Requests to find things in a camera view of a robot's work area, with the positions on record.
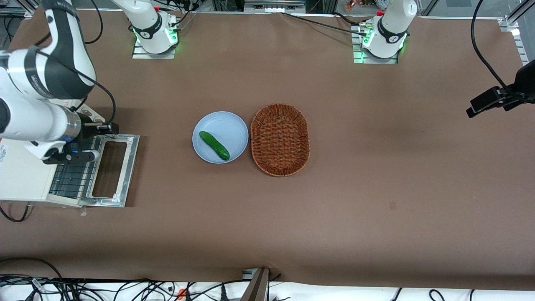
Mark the ribbed metal base plate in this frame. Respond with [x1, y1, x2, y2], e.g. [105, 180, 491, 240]
[352, 24, 400, 65]
[132, 38, 178, 60]

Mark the white toaster oven body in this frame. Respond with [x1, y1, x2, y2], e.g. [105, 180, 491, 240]
[0, 98, 106, 209]

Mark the aluminium profile post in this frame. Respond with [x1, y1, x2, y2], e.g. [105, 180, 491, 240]
[240, 268, 270, 301]

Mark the oven door with handle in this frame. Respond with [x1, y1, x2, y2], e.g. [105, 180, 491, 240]
[79, 133, 140, 208]

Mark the light blue round plate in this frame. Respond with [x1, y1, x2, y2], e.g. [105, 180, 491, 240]
[192, 111, 250, 164]

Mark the black cable to left gripper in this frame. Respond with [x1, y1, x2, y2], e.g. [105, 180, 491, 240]
[471, 0, 528, 102]

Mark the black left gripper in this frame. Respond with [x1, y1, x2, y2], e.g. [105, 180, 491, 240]
[503, 60, 535, 112]

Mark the black floor cable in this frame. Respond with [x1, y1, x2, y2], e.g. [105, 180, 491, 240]
[0, 257, 64, 281]

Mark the black cable across table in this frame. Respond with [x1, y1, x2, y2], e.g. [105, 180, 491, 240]
[279, 12, 369, 37]

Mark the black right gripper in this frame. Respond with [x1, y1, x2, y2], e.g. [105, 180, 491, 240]
[80, 113, 120, 141]

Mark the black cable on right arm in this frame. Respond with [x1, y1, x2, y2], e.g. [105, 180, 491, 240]
[36, 47, 117, 124]

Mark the brown wicker basket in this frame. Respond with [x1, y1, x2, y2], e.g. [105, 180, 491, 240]
[250, 103, 311, 177]

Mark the black hanging cable loop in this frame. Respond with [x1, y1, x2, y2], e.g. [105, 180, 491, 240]
[84, 0, 104, 45]

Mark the aluminium frame rail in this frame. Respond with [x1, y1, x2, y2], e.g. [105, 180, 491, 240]
[498, 0, 535, 66]

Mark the green cucumber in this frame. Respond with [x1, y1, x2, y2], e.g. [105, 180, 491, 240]
[199, 131, 231, 161]

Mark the metal oven rack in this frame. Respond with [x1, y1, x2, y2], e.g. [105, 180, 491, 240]
[49, 137, 102, 199]

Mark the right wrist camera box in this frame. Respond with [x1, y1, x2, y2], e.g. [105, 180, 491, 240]
[42, 148, 101, 165]

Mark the black oven power cable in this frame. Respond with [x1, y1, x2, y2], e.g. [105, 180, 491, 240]
[0, 204, 31, 223]

